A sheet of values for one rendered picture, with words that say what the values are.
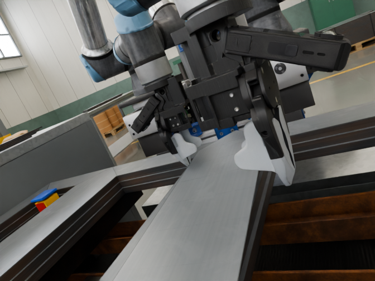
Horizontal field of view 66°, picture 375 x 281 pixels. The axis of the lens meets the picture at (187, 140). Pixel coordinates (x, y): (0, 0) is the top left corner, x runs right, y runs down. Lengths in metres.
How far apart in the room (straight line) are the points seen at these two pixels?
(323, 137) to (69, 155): 1.05
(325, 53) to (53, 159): 1.17
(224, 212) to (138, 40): 0.37
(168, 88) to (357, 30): 6.02
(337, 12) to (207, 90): 9.63
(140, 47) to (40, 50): 12.97
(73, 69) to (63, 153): 11.49
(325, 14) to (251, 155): 9.56
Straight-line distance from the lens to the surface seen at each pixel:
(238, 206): 0.45
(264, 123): 0.29
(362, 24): 6.55
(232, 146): 0.70
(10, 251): 0.78
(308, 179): 0.86
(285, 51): 0.29
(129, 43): 0.63
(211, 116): 0.33
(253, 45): 0.30
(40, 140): 1.31
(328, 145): 0.65
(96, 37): 1.09
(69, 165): 1.37
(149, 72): 0.62
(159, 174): 0.79
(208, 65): 0.32
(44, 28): 13.28
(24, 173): 1.25
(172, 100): 0.64
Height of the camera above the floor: 1.10
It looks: 15 degrees down
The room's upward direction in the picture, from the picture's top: 23 degrees counter-clockwise
